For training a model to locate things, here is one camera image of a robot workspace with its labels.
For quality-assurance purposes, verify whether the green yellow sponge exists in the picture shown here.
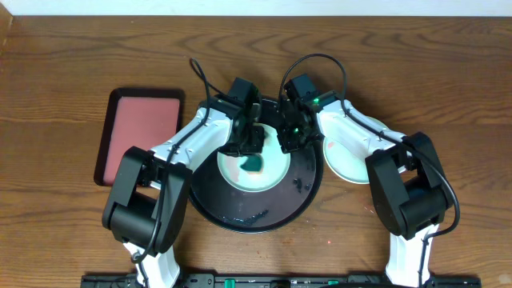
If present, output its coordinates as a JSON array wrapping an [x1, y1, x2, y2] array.
[[240, 154, 263, 173]]

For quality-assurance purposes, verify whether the green plate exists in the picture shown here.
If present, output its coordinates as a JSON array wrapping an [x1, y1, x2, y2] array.
[[217, 123, 291, 193]]

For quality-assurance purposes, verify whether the light blue-green plate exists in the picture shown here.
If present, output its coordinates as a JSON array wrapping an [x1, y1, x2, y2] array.
[[318, 113, 394, 185]]

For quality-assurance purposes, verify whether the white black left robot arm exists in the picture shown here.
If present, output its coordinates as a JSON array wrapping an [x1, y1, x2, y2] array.
[[102, 101, 263, 287]]

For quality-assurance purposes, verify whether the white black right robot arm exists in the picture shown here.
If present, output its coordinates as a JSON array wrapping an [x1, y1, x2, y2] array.
[[278, 91, 459, 287]]

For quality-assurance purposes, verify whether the round black tray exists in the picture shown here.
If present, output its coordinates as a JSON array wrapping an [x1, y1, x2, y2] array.
[[190, 98, 323, 234]]

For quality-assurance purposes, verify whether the black rectangular water tray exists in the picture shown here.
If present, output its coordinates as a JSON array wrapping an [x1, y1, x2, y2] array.
[[94, 87, 186, 186]]

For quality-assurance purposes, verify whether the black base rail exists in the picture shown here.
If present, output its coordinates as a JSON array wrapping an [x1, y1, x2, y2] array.
[[80, 274, 482, 288]]

